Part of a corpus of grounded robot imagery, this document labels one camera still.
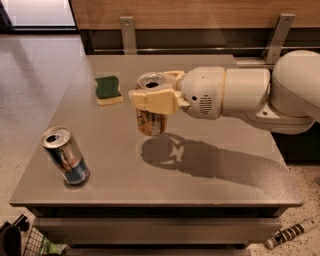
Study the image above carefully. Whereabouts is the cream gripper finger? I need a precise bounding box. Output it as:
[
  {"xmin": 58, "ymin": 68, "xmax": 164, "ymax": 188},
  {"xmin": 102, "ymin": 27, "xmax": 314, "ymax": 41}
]
[
  {"xmin": 129, "ymin": 84, "xmax": 190, "ymax": 115},
  {"xmin": 162, "ymin": 70, "xmax": 185, "ymax": 89}
]

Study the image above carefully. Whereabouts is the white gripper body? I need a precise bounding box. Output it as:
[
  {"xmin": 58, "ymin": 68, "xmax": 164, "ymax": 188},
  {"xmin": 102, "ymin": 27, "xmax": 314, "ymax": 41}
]
[{"xmin": 180, "ymin": 67, "xmax": 226, "ymax": 120}]

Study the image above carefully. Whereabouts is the orange soda can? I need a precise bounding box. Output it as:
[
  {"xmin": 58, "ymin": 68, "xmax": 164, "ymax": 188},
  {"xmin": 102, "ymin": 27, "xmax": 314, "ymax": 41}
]
[{"xmin": 136, "ymin": 72, "xmax": 167, "ymax": 136}]

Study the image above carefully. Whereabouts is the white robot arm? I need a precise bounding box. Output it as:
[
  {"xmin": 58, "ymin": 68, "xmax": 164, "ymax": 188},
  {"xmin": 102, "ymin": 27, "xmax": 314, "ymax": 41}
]
[{"xmin": 129, "ymin": 50, "xmax": 320, "ymax": 134}]

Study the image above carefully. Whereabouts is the redbull can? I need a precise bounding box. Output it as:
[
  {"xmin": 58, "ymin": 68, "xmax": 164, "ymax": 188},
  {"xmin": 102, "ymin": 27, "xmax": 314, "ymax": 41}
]
[{"xmin": 41, "ymin": 126, "xmax": 90, "ymax": 185}]

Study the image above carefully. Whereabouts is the green yellow sponge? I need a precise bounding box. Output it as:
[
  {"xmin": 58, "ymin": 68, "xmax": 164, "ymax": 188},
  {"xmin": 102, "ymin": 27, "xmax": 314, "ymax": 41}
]
[{"xmin": 95, "ymin": 76, "xmax": 123, "ymax": 106}]

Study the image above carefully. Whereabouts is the grey drawer cabinet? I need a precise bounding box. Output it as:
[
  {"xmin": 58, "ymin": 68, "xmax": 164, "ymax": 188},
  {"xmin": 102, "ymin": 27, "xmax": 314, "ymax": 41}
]
[{"xmin": 34, "ymin": 217, "xmax": 282, "ymax": 248}]

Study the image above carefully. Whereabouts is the black white striped tool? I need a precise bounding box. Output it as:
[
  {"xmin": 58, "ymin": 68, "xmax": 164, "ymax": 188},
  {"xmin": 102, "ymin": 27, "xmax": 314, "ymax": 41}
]
[{"xmin": 265, "ymin": 218, "xmax": 319, "ymax": 250}]

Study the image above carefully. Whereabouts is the black object bottom left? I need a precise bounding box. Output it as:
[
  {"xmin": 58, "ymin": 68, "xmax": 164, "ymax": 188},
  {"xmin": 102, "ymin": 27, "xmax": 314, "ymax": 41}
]
[{"xmin": 0, "ymin": 214, "xmax": 30, "ymax": 256}]

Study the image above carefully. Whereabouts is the left metal bracket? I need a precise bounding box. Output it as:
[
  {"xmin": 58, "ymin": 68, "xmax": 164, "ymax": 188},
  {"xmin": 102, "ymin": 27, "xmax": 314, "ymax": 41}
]
[{"xmin": 120, "ymin": 16, "xmax": 137, "ymax": 55}]

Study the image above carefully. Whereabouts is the metal bracket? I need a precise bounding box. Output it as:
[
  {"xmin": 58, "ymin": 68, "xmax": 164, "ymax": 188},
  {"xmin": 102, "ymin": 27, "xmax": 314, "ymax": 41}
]
[
  {"xmin": 262, "ymin": 13, "xmax": 296, "ymax": 65},
  {"xmin": 120, "ymin": 16, "xmax": 137, "ymax": 55}
]

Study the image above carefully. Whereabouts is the right metal bracket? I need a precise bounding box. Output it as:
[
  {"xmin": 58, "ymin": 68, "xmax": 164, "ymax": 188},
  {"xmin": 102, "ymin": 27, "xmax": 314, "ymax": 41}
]
[{"xmin": 262, "ymin": 13, "xmax": 296, "ymax": 65}]

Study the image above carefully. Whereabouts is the wire basket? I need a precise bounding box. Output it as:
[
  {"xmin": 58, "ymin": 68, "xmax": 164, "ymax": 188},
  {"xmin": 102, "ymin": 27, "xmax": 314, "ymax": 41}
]
[{"xmin": 23, "ymin": 227, "xmax": 68, "ymax": 256}]

